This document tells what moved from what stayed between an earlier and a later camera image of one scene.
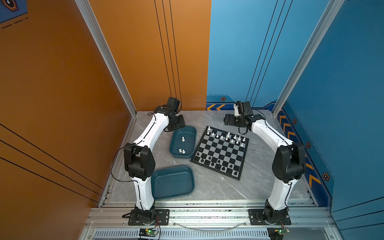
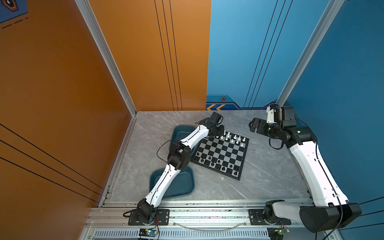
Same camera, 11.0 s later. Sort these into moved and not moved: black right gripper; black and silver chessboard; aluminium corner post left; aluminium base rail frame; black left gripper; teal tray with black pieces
Moved: black right gripper; black left gripper
Not moved: black and silver chessboard; aluminium base rail frame; aluminium corner post left; teal tray with black pieces
